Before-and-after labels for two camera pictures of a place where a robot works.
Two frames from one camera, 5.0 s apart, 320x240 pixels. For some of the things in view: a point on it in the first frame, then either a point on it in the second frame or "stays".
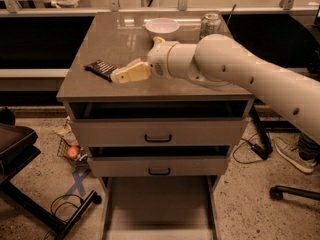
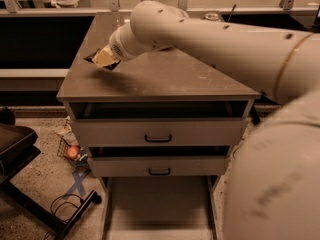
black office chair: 18,147 stays
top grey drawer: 159,123 stays
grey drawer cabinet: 159,145 stays
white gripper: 158,59 -> 115,48
